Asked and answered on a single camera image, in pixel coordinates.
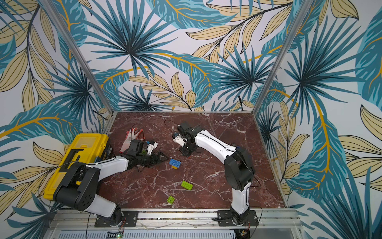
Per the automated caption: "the white red work glove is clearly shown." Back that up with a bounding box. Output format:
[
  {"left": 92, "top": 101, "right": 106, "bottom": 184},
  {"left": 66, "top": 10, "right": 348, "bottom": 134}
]
[{"left": 119, "top": 127, "right": 145, "bottom": 153}]

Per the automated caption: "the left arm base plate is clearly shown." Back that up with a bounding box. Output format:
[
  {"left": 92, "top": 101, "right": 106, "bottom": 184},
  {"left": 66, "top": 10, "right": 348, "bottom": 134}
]
[{"left": 95, "top": 210, "right": 138, "bottom": 228}]

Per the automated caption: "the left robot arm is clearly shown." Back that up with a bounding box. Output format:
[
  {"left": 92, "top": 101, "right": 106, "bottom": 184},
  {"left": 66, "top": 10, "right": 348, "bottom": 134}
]
[{"left": 53, "top": 140, "right": 170, "bottom": 225}]

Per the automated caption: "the green 2x4 lego brick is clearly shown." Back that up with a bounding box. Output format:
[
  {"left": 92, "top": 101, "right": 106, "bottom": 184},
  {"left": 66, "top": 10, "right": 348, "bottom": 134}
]
[{"left": 181, "top": 181, "right": 193, "bottom": 191}]

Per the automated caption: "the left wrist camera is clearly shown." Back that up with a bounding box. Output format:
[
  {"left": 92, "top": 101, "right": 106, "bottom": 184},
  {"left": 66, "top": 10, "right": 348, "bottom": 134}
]
[{"left": 147, "top": 141, "right": 158, "bottom": 155}]

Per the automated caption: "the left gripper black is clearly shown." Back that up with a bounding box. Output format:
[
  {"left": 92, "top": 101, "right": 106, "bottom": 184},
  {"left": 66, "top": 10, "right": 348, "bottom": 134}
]
[{"left": 136, "top": 150, "right": 169, "bottom": 168}]

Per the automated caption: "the blue 2x4 lego brick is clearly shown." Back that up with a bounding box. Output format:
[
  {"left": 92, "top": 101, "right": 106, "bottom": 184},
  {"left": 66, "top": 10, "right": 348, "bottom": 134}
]
[{"left": 169, "top": 159, "right": 181, "bottom": 168}]

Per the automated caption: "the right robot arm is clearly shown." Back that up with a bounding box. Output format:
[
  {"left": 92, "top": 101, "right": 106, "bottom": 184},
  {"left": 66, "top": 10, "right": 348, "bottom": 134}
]
[{"left": 173, "top": 122, "right": 255, "bottom": 221}]

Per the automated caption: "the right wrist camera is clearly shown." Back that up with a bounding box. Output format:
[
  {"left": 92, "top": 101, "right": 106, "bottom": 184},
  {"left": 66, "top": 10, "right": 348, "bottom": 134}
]
[{"left": 172, "top": 133, "right": 185, "bottom": 146}]

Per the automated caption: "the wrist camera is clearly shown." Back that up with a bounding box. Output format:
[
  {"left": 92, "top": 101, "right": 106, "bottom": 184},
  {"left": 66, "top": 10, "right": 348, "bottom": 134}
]
[
  {"left": 172, "top": 133, "right": 185, "bottom": 146},
  {"left": 147, "top": 141, "right": 158, "bottom": 155}
]

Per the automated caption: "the aluminium front rail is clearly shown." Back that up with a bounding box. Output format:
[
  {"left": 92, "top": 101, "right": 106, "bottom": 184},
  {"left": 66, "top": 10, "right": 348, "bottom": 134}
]
[{"left": 48, "top": 208, "right": 303, "bottom": 231}]

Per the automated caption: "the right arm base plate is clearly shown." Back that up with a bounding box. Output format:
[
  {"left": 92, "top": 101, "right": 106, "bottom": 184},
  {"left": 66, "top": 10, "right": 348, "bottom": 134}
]
[{"left": 215, "top": 210, "right": 259, "bottom": 227}]

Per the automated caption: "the green 2x2 lego front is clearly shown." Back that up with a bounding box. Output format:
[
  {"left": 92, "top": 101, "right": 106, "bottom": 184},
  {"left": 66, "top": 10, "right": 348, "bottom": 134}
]
[{"left": 167, "top": 196, "right": 175, "bottom": 205}]

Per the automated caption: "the yellow toolbox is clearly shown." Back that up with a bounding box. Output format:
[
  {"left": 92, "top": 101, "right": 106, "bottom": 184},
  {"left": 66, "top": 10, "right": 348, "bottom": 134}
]
[{"left": 43, "top": 133, "right": 109, "bottom": 201}]

